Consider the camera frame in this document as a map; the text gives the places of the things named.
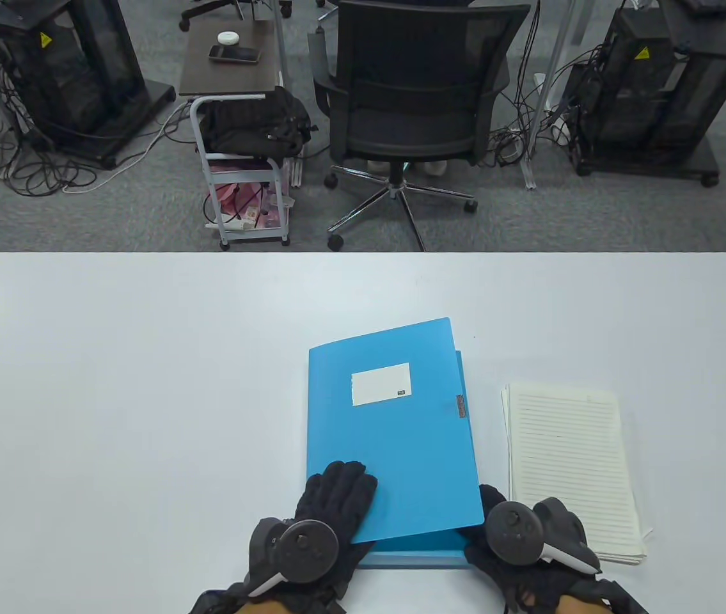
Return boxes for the person's left hand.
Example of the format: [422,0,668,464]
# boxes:
[246,460,379,607]

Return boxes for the person's right hand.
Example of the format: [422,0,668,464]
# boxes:
[459,484,601,613]

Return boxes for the blue file box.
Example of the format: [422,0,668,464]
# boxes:
[305,317,486,570]

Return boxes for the stack of lined papers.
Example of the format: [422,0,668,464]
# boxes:
[500,382,652,567]

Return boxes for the person's right forearm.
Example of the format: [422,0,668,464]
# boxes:
[558,595,613,614]

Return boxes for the grey right hand controller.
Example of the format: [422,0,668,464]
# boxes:
[485,502,601,573]

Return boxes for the grey hand controller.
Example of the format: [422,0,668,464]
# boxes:
[246,519,340,599]
[485,502,601,573]

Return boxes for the grey left hand controller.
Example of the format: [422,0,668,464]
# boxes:
[246,519,340,599]

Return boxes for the pink bags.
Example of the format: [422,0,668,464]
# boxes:
[212,181,287,230]

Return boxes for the black backpack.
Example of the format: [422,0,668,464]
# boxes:
[200,85,319,161]

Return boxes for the white cart with brown top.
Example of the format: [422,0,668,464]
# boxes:
[179,18,293,250]

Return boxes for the white metal table leg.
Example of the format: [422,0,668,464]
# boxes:
[523,0,584,189]
[273,0,304,189]

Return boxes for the black mesh office chair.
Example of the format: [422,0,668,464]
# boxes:
[307,0,533,252]

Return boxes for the black smartphone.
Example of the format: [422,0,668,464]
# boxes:
[209,45,261,65]

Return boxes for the black equipment rack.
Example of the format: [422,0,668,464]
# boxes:
[0,0,177,170]
[561,0,726,187]

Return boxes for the black chair base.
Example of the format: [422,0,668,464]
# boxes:
[179,0,293,31]

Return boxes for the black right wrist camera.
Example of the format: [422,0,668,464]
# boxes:
[593,579,648,614]

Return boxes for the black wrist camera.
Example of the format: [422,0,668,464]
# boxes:
[190,585,248,614]
[593,579,648,614]

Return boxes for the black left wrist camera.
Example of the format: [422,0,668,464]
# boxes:
[190,585,248,614]

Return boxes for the bundle of black cables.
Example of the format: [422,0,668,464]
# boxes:
[478,64,587,170]

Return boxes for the tangle of floor cables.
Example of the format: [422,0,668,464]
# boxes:
[0,38,200,197]

